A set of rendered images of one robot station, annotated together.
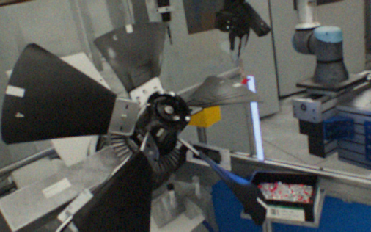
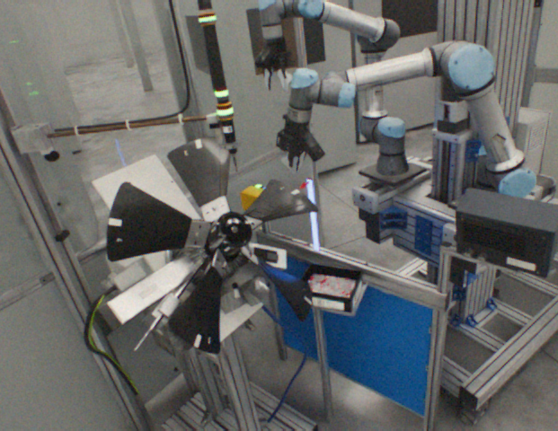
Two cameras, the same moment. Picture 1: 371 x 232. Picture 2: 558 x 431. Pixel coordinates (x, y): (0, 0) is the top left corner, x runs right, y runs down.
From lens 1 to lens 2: 0.49 m
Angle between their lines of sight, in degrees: 12
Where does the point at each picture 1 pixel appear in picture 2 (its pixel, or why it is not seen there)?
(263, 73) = (341, 118)
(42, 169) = (135, 275)
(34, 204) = (134, 303)
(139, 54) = (208, 172)
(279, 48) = not seen: hidden behind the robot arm
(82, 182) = (166, 285)
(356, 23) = not seen: hidden behind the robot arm
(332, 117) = (388, 208)
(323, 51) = (385, 145)
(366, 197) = (399, 291)
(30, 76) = (125, 209)
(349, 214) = (386, 302)
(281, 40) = not seen: hidden behind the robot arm
